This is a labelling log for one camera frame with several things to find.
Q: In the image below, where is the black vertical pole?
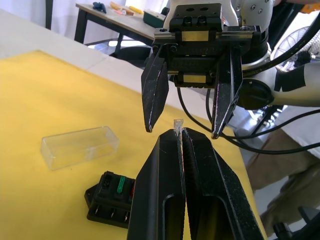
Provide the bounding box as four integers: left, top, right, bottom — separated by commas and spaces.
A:
45, 0, 55, 30

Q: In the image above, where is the small clear fuse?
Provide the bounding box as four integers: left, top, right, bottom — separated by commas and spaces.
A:
172, 118, 185, 141

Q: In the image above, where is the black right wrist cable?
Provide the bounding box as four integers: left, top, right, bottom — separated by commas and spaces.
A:
176, 86, 320, 141

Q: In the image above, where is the thick black cable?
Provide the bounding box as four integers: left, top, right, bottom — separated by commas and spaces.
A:
269, 9, 320, 75

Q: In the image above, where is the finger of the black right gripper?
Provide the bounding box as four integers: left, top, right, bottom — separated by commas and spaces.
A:
210, 46, 244, 140
140, 44, 170, 134

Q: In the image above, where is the blue small object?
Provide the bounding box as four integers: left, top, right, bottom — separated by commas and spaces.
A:
92, 1, 108, 14

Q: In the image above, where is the orange toy food item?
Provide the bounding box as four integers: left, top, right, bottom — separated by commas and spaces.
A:
109, 1, 129, 16

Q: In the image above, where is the dark framed side table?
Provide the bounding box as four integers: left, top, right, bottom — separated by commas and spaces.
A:
74, 0, 171, 58

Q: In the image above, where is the green box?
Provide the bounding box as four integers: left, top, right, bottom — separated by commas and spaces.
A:
143, 8, 166, 28

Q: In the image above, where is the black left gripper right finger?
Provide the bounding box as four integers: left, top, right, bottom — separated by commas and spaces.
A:
181, 127, 266, 240

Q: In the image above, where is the person in khaki trousers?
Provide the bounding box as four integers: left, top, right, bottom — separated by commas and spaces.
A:
246, 124, 320, 237

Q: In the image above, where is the clear plastic fuse box cover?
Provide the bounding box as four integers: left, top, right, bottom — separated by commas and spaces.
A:
40, 126, 120, 172

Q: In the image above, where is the small green fuse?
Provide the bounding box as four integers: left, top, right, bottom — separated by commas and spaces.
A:
116, 176, 126, 195

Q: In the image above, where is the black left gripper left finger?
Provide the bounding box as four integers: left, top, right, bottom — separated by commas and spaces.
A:
126, 128, 187, 240

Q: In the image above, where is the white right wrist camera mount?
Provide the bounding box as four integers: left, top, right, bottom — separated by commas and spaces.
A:
221, 7, 273, 75

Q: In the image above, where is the wire guard fan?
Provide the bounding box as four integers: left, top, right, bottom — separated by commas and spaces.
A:
270, 25, 315, 74

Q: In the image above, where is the thin black hanging cable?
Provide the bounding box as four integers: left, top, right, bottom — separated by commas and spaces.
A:
206, 88, 320, 155

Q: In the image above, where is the yellow table mat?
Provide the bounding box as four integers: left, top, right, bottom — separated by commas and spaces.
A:
0, 49, 268, 240

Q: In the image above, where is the yellow oblong object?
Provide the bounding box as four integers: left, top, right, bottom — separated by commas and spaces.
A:
127, 5, 145, 15

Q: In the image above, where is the black fuse box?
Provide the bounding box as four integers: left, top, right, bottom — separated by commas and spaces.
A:
84, 170, 137, 230

